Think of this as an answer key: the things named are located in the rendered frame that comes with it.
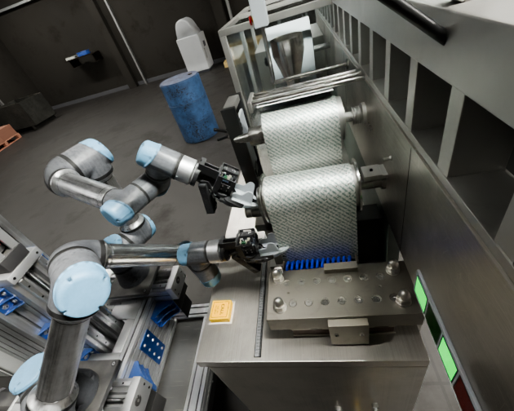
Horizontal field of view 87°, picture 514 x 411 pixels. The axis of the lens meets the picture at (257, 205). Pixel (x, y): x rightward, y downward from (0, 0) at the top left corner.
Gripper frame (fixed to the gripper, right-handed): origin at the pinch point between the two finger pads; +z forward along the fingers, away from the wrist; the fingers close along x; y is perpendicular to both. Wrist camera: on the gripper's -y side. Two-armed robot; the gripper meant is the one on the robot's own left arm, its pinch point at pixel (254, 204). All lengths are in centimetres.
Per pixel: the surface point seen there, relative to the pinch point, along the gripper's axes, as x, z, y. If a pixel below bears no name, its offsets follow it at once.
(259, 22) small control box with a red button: 51, -20, 35
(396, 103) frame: -0.1, 15.3, 42.2
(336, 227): -7.0, 22.1, 8.9
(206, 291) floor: 52, 19, -144
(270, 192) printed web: -4.6, 0.7, 9.5
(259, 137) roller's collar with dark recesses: 21.3, -5.2, 10.2
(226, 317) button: -19.6, 6.9, -34.0
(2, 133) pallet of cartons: 605, -582, -603
